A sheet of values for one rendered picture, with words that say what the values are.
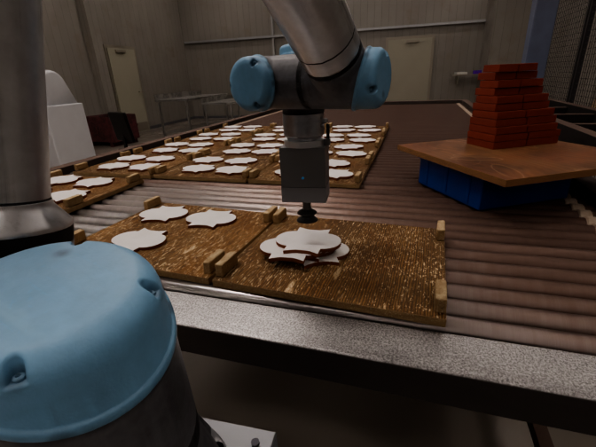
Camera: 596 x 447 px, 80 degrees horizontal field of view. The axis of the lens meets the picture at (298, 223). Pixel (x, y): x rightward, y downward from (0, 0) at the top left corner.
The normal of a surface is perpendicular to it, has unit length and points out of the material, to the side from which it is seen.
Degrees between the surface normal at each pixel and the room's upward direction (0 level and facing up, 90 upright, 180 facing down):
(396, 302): 0
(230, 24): 90
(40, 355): 35
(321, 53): 134
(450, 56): 90
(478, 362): 0
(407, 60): 90
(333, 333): 0
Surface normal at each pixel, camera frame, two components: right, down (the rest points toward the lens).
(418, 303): -0.04, -0.92
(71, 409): 0.51, 0.29
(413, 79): -0.25, 0.38
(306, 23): 0.08, 0.91
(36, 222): 0.73, -0.61
